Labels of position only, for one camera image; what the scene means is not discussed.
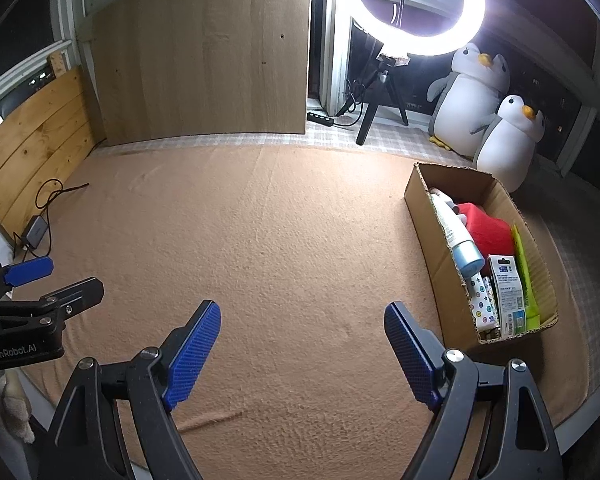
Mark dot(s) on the yellow-green tube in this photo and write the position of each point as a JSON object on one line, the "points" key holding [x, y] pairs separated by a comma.
{"points": [[527, 285]]}

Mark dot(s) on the cardboard box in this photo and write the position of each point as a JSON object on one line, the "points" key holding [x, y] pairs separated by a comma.
{"points": [[425, 220]]}

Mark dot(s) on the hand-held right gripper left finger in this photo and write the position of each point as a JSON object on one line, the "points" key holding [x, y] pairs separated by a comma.
{"points": [[192, 355]]}

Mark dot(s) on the wooden plank panel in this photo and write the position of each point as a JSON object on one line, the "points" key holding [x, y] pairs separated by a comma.
{"points": [[35, 130]]}

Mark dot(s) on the wooden board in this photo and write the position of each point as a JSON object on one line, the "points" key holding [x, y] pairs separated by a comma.
{"points": [[200, 50]]}

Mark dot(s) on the red fabric pouch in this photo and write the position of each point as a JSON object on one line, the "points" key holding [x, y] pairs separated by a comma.
{"points": [[490, 232]]}

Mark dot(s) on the small penguin plush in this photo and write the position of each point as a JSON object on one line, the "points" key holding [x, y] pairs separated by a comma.
{"points": [[505, 150]]}

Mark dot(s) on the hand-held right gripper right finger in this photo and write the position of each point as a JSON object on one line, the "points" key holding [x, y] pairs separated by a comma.
{"points": [[410, 355]]}

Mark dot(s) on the black power strip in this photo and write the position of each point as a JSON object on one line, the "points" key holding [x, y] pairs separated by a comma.
{"points": [[320, 117]]}

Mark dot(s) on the white tube with blue cap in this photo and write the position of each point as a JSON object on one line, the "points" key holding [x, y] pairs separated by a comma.
{"points": [[457, 235]]}

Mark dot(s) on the grey power adapter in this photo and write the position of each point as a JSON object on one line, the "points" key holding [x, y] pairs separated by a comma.
{"points": [[35, 231]]}

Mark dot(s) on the large penguin plush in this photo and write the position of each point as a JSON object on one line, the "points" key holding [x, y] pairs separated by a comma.
{"points": [[465, 105]]}

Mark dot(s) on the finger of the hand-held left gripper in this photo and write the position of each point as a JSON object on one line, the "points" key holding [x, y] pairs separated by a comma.
{"points": [[75, 297], [30, 270]]}

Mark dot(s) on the white dotted packet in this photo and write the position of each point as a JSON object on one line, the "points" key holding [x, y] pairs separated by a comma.
{"points": [[482, 305]]}

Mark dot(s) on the blue-white product box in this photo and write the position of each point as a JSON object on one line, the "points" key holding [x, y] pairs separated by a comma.
{"points": [[507, 295]]}

